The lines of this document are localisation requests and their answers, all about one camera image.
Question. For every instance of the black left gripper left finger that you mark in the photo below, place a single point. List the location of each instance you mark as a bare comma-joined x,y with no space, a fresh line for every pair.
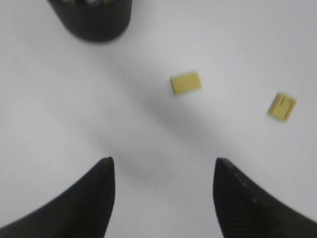
82,211

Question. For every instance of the black mesh pen holder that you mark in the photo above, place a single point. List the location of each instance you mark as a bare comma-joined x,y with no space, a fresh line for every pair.
94,20

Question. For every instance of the yellow printed eraser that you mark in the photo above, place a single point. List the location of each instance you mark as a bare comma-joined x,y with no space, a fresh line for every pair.
282,107

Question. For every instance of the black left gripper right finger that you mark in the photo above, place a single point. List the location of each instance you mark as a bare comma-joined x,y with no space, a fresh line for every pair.
245,210

